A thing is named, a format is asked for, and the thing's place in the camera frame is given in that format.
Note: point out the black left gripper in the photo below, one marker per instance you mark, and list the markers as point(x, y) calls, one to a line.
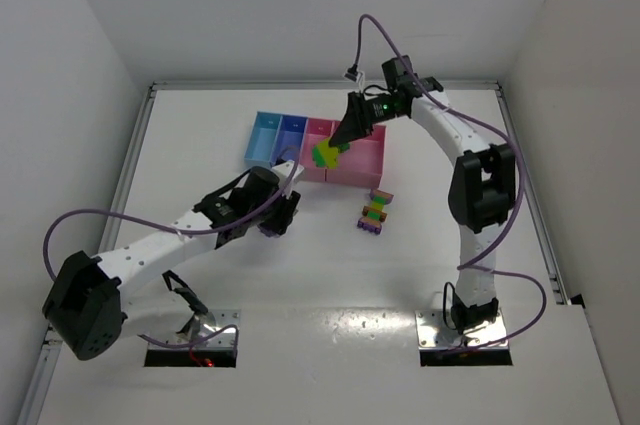
point(279, 213)

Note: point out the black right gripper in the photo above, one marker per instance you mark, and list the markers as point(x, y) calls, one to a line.
point(358, 112)

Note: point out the lime green square lego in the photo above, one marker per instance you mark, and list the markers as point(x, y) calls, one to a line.
point(324, 155)

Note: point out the purple rounded lego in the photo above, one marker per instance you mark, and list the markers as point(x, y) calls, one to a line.
point(270, 229)

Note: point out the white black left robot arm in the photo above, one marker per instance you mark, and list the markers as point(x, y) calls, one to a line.
point(134, 291)

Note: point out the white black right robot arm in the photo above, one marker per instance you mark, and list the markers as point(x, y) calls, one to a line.
point(482, 191)

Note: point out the small pink bin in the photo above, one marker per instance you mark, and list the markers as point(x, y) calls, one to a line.
point(317, 129)

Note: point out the large pink bin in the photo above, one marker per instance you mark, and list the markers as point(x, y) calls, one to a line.
point(363, 163)

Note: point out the dark blue bin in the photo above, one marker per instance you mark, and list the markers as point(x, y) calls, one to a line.
point(289, 138)

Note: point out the light blue bin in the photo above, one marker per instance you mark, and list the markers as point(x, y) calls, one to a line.
point(262, 139)

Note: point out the lego stack on table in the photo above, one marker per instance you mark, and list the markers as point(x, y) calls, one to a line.
point(373, 215)

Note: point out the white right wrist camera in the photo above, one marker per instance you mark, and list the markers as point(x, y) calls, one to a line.
point(353, 74)

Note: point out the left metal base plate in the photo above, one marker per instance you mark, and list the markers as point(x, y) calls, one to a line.
point(218, 331)

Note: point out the metal base plate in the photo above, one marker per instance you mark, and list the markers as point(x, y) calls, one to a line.
point(435, 336)
point(218, 331)

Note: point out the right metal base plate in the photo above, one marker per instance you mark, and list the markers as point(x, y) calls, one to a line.
point(435, 336)

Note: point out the aluminium frame rail right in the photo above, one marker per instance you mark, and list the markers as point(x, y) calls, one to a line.
point(542, 232)

